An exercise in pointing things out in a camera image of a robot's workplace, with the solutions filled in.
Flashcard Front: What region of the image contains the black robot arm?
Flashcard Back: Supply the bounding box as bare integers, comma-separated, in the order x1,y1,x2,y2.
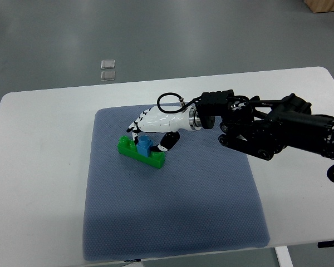
195,90,334,183

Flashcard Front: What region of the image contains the wooden box corner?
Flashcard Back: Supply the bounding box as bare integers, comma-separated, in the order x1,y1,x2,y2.
304,0,334,13

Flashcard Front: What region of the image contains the upper metal floor plate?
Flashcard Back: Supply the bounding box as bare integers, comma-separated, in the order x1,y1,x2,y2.
100,59,115,70

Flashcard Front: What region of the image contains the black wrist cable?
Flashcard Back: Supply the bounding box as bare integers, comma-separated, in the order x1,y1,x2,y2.
156,92,203,113

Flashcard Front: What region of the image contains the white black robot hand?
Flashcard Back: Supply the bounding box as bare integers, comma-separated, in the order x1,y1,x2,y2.
126,106,202,152

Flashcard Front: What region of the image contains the blue grey foam mat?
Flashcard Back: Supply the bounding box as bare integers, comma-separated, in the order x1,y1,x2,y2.
83,106,270,261

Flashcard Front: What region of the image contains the small blue block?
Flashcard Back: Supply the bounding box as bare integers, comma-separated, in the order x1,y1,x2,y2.
136,135,153,157

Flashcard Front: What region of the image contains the long green block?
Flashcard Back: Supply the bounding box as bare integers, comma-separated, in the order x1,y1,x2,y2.
117,135,165,169

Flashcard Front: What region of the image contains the black table control panel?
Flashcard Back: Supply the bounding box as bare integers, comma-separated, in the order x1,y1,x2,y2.
317,240,334,248

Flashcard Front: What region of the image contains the white table leg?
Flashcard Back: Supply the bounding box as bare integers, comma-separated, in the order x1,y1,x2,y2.
274,246,293,267

